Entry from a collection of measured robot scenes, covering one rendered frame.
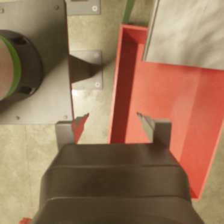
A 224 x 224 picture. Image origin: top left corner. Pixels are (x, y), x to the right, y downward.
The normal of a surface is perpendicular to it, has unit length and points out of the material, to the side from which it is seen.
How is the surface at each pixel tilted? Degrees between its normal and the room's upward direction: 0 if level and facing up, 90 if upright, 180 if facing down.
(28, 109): 0
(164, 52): 30
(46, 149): 0
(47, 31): 0
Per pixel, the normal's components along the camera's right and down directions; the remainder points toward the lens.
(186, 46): -0.04, 0.69
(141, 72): 0.00, 0.25
